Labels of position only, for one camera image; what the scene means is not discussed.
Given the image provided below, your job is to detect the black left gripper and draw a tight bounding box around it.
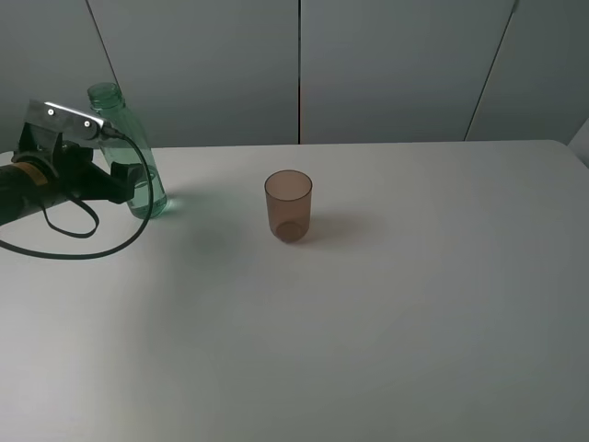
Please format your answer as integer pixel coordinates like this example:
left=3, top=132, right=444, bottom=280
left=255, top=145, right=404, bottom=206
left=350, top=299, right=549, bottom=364
left=11, top=122, right=144, bottom=204

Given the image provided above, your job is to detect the green transparent plastic bottle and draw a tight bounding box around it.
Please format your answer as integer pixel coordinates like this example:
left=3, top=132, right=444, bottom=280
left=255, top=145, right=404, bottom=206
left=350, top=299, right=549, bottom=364
left=87, top=83, right=167, bottom=218

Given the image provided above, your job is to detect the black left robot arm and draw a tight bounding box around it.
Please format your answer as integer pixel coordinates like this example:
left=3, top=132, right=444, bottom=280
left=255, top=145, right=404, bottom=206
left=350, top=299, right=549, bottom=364
left=1, top=122, right=145, bottom=225

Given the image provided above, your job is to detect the pink translucent plastic cup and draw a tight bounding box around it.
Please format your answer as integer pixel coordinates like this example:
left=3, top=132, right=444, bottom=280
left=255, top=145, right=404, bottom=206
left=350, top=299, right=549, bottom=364
left=264, top=169, right=313, bottom=243

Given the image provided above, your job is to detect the black camera cable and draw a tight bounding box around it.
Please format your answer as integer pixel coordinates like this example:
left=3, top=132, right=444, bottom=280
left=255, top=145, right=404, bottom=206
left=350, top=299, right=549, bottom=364
left=0, top=127, right=154, bottom=261

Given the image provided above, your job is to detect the thin black cable loop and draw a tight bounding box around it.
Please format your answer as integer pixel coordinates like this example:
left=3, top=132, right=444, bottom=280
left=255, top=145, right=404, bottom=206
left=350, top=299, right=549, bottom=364
left=40, top=197, right=100, bottom=240

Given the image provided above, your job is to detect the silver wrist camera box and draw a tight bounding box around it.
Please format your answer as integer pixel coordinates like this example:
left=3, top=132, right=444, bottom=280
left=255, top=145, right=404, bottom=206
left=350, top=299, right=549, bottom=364
left=25, top=100, right=107, bottom=141

